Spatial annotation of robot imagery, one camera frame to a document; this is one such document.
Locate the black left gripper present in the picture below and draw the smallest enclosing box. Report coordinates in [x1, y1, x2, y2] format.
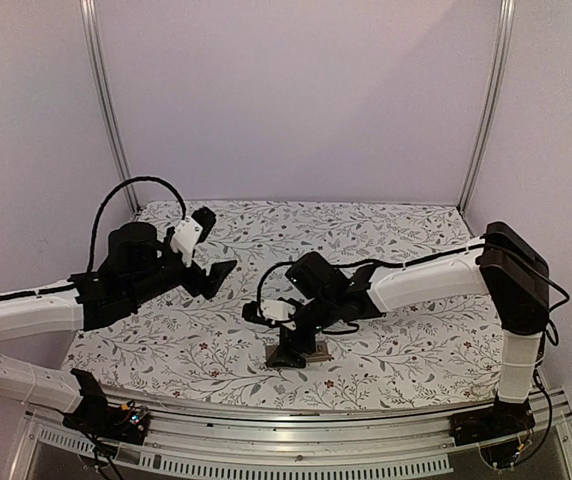
[127, 228, 236, 307]

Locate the white remote control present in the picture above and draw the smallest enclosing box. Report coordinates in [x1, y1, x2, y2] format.
[265, 341, 331, 367]

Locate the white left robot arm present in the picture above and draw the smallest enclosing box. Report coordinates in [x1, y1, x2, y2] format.
[0, 207, 237, 434]

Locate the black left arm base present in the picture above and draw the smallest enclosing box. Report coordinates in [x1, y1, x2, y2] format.
[62, 369, 150, 446]

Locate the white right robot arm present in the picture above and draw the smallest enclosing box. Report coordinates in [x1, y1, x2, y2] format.
[242, 222, 570, 436]

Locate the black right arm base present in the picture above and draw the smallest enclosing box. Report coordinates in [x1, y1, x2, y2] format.
[449, 397, 535, 470]

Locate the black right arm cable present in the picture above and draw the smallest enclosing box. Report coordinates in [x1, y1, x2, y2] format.
[256, 262, 297, 316]

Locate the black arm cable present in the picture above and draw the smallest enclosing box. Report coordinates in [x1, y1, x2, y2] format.
[256, 262, 297, 316]
[85, 174, 188, 274]

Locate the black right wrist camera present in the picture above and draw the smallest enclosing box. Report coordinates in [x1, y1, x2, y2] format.
[285, 251, 348, 300]

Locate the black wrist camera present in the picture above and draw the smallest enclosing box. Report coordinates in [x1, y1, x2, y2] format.
[285, 251, 348, 300]
[102, 222, 159, 276]

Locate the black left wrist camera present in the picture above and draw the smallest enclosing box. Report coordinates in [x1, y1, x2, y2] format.
[102, 222, 159, 276]

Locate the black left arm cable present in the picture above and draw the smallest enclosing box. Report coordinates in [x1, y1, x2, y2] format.
[85, 174, 188, 274]

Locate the left aluminium frame post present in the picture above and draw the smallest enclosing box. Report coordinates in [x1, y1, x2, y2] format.
[78, 0, 141, 213]

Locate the aluminium frame post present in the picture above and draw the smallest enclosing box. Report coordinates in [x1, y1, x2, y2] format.
[78, 0, 141, 213]
[457, 0, 516, 217]

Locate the right aluminium frame post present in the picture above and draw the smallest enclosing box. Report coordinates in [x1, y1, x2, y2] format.
[457, 0, 516, 217]

